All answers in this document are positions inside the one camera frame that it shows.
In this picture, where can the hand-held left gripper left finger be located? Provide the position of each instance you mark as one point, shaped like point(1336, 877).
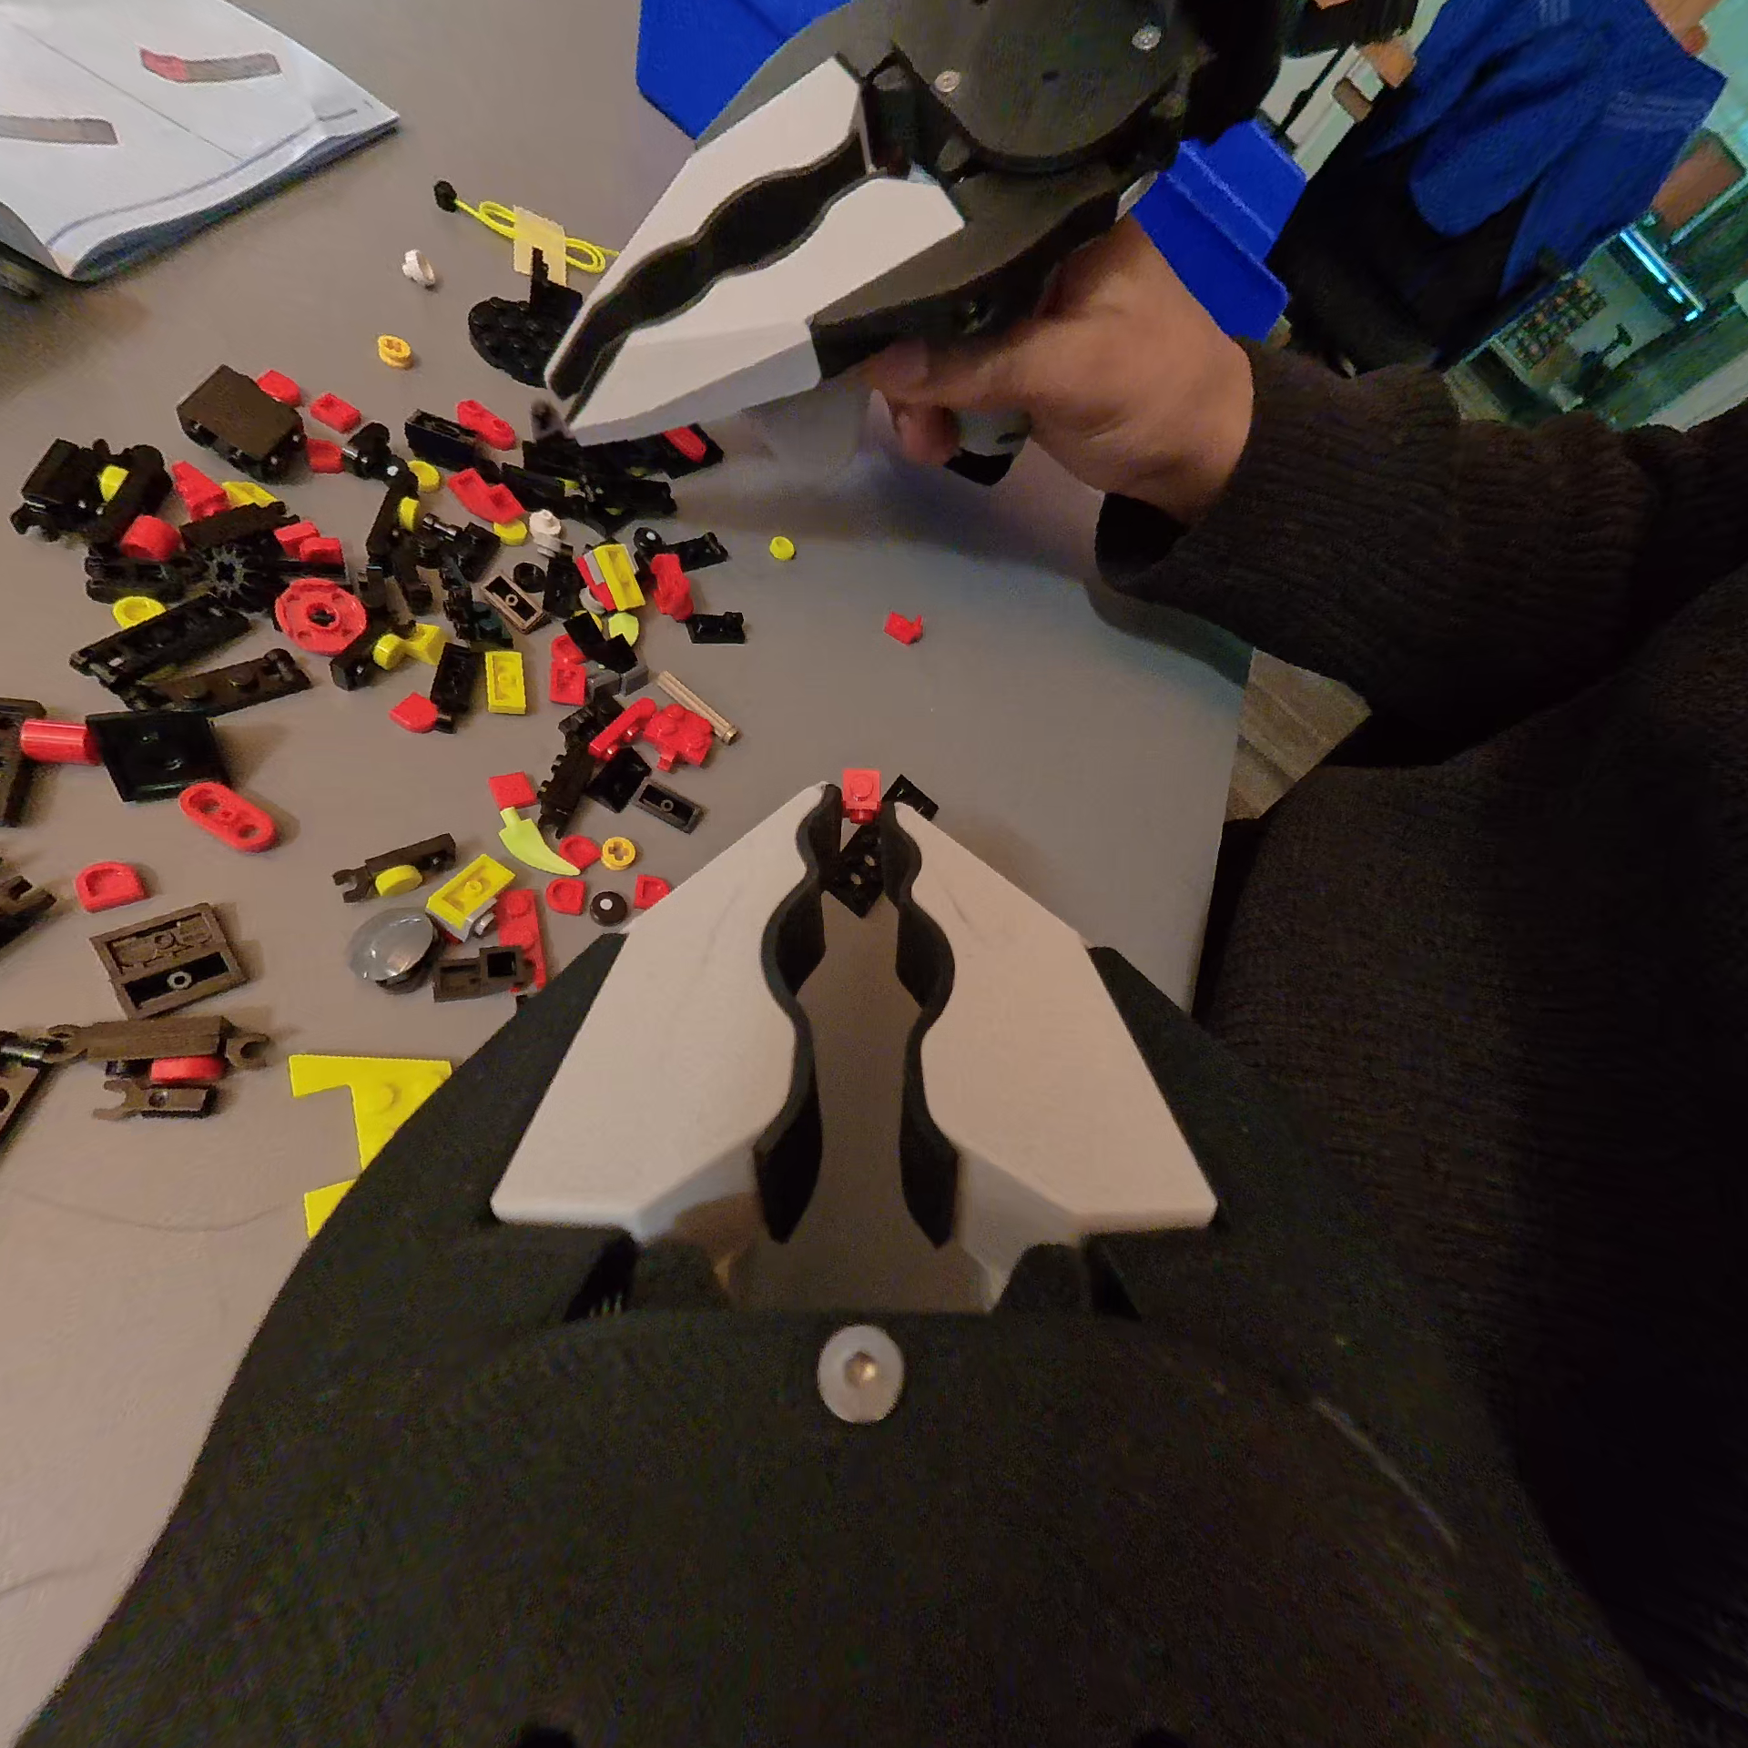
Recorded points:
point(641, 1094)

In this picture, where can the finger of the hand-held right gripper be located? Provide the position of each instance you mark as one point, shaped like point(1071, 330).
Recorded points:
point(744, 156)
point(738, 342)

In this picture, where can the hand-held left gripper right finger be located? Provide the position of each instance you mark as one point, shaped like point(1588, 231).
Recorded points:
point(1065, 1094)

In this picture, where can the small black lego plate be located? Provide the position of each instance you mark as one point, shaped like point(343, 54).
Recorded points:
point(858, 875)

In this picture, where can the small red lego brick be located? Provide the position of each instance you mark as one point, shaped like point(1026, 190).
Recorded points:
point(862, 794)

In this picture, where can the pile of lego pieces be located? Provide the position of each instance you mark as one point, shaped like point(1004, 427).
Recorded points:
point(341, 587)

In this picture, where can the person's right forearm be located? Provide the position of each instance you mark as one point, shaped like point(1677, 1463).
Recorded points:
point(1434, 547)

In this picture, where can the round black lego plate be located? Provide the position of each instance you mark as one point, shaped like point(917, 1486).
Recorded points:
point(511, 342)

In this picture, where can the yellow lego wedge plate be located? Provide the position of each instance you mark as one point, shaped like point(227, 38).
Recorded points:
point(355, 1100)

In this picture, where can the tiny red lego piece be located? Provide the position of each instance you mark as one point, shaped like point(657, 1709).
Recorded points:
point(902, 628)

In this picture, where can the lego instruction booklet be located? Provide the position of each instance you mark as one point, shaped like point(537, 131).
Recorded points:
point(150, 123)

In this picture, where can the person's right hand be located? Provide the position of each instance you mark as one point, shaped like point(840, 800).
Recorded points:
point(1132, 383)

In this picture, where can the blue storage bin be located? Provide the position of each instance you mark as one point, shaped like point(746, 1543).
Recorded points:
point(1215, 226)

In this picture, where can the person's black sweater torso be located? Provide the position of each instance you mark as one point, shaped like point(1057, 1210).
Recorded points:
point(1501, 1094)

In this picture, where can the blue jacket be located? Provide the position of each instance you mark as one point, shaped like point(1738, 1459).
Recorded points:
point(1529, 123)

